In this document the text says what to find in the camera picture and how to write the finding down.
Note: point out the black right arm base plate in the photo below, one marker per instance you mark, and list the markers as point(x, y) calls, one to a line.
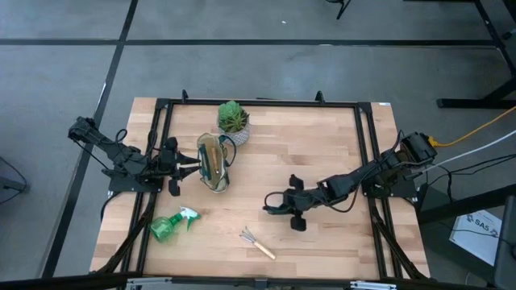
point(403, 192)

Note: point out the black frame clamp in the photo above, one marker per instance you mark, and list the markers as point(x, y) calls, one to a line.
point(319, 96)
point(185, 96)

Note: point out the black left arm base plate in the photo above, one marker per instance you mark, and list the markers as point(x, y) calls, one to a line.
point(133, 186)

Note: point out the cream green gardening bag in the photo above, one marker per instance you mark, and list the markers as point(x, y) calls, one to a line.
point(213, 183)

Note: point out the black floor beam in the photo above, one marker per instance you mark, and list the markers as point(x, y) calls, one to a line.
point(463, 205)

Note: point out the black rig crossbar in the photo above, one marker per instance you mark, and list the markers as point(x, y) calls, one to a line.
point(60, 282)

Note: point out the black table frame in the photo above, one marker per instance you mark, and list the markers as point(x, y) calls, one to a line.
point(262, 102)

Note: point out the green spray bottle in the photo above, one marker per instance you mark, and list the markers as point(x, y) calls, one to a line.
point(163, 229)

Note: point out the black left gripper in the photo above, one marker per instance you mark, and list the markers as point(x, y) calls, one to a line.
point(171, 165)

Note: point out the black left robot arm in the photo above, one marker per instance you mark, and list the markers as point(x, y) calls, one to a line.
point(121, 155)

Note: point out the white cardboard box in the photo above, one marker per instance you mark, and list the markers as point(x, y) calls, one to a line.
point(475, 237)

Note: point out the grey floor stand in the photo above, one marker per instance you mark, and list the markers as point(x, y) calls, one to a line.
point(8, 183)

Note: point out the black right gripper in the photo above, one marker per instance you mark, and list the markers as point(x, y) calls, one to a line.
point(298, 199)

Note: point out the black chair leg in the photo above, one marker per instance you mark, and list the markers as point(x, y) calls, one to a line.
point(342, 10)

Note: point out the succulent in patterned pot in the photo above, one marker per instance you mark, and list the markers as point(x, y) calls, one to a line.
point(233, 117)

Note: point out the silver aluminium post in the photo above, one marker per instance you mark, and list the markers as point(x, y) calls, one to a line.
point(373, 286)

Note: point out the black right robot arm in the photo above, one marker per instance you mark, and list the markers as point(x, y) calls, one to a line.
point(363, 175)

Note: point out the black desk stand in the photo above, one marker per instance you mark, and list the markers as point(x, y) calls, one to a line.
point(475, 103)

